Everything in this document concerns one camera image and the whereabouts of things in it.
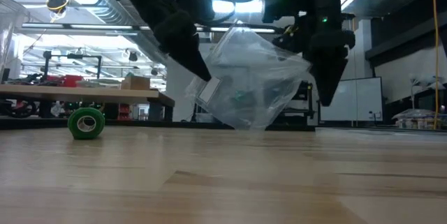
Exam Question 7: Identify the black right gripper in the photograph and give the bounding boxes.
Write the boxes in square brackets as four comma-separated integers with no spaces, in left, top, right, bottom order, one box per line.
[302,10,356,107]

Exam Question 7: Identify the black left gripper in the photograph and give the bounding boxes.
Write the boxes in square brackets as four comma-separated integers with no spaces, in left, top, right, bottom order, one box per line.
[153,9,213,82]

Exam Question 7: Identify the clear plastic zip bag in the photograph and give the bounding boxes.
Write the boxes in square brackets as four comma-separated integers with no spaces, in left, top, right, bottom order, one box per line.
[186,21,312,130]

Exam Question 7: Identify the green elastic bandage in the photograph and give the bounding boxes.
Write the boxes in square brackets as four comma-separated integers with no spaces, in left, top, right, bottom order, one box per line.
[67,107,105,140]

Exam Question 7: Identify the black equipment stand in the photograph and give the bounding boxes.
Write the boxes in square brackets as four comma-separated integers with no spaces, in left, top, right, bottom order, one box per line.
[281,80,315,120]

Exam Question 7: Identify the white whiteboard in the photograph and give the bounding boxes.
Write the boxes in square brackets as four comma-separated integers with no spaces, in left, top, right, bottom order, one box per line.
[319,76,383,123]

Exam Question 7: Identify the brown cardboard box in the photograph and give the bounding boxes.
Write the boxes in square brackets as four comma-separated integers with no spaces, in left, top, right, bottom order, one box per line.
[120,75,151,91]

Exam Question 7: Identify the white lamps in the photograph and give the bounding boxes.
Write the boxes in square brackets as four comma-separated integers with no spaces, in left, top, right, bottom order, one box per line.
[408,73,447,110]

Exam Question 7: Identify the clear bag of bottles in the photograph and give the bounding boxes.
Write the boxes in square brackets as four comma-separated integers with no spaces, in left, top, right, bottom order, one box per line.
[393,108,447,130]

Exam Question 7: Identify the long ceiling light bar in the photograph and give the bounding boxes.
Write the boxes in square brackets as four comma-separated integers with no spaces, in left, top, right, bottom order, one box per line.
[20,23,280,35]

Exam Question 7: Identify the red bin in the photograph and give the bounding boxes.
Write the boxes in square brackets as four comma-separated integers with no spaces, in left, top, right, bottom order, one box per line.
[47,75,84,88]

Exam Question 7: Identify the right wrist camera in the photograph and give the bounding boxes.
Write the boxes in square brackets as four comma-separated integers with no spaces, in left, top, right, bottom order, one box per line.
[272,23,308,56]

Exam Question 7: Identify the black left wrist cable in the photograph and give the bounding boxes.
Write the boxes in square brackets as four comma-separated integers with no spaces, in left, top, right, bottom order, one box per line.
[193,0,239,27]

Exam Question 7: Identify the black aluminium table frame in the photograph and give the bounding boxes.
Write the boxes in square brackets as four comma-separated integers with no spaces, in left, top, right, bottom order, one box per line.
[0,117,315,131]

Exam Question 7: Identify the yellow and black cable reel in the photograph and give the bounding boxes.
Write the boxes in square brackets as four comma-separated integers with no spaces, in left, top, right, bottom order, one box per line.
[46,0,71,21]

